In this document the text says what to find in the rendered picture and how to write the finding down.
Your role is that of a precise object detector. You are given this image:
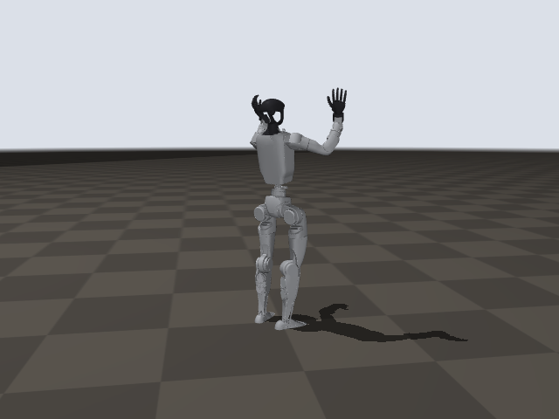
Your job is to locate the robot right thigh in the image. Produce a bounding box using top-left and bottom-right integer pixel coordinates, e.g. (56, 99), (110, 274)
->
(279, 204), (307, 276)

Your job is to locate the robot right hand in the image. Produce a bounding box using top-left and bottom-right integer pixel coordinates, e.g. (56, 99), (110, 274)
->
(328, 87), (347, 122)

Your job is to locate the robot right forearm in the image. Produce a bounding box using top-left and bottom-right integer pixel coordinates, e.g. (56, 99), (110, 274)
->
(323, 117), (343, 152)

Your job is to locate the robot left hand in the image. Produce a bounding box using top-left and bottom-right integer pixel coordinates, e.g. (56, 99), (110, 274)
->
(252, 95), (270, 123)

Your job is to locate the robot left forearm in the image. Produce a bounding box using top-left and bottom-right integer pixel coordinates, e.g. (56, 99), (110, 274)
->
(258, 117), (271, 133)

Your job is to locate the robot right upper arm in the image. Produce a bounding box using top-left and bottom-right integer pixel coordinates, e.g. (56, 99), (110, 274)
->
(284, 133), (334, 155)

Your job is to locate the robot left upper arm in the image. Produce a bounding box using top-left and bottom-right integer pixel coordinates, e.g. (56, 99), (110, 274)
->
(250, 132), (260, 149)

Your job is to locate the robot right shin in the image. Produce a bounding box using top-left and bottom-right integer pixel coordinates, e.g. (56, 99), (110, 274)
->
(280, 263), (300, 323)

